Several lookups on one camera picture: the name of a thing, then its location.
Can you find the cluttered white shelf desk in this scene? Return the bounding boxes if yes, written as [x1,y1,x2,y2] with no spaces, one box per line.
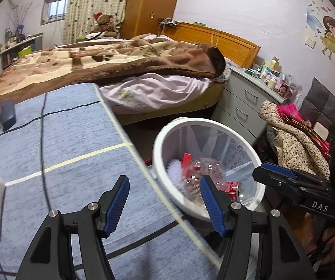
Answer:
[0,33,44,71]

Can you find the pink patterned cloth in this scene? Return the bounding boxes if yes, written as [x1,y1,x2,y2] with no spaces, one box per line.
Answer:
[276,104,330,156]

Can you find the clear plastic bottle red label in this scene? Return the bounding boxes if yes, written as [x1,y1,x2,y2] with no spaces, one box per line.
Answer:
[185,157,242,206]

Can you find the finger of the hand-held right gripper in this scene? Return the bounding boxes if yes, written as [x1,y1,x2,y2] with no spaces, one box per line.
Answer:
[252,167,308,199]
[260,161,330,186]

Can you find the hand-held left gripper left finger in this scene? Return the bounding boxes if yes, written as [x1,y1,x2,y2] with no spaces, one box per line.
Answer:
[16,175,130,280]

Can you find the dark grey cushioned chair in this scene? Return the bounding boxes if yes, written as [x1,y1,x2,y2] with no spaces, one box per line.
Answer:
[300,77,335,132]

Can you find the brown teddy bear red hat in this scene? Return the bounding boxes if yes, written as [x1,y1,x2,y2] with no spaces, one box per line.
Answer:
[92,12,117,33]

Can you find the barred window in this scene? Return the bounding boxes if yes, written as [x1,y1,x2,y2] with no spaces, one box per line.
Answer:
[41,0,69,25]

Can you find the grey nightstand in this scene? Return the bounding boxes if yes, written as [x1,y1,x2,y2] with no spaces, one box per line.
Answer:
[213,65,292,148]

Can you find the white bin with mesh liner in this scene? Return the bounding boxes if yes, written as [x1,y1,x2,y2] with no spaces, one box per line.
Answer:
[152,117,266,221]

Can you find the pile of clothes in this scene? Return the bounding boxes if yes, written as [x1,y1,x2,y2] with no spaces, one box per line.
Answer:
[259,100,330,180]

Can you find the patterned curtain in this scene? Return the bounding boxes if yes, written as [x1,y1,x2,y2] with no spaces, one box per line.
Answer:
[63,0,132,45]

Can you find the pink bedsheet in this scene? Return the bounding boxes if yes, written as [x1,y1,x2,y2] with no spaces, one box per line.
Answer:
[101,72,212,115]

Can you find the purple flower branches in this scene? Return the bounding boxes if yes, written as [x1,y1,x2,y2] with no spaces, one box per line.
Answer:
[8,2,34,35]

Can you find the red cardboard box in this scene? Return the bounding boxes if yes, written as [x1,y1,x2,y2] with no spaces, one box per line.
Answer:
[181,152,203,179]

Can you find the wooden headboard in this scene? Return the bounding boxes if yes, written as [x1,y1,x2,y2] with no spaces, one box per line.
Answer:
[158,22,261,69]

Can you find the cartoon children wall sticker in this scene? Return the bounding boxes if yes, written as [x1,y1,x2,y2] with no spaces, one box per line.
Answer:
[305,5,335,80]

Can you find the bed with brown blanket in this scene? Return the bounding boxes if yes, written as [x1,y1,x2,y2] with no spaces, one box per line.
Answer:
[0,33,226,106]

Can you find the group of toiletry bottles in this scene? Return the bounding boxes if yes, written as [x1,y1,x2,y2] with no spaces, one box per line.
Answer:
[243,58,303,99]

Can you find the power strip with plugs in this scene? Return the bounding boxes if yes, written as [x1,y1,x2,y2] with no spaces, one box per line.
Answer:
[158,17,183,27]

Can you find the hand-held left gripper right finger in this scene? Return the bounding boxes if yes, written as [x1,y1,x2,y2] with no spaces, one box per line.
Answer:
[199,175,320,280]

